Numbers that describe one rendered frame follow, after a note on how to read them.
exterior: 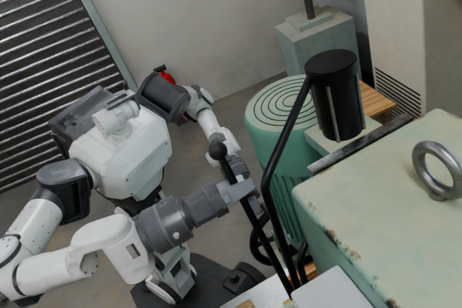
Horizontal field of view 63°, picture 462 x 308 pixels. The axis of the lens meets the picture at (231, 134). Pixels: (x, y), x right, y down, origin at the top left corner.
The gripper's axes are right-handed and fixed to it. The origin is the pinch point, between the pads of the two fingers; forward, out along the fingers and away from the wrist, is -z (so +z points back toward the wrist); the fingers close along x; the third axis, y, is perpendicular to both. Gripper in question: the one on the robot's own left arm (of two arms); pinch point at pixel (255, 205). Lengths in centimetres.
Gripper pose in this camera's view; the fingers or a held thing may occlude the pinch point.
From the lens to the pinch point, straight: 129.3
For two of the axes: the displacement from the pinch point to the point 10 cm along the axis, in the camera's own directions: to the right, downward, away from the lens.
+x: -3.6, -2.8, -8.9
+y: 8.1, -5.7, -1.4
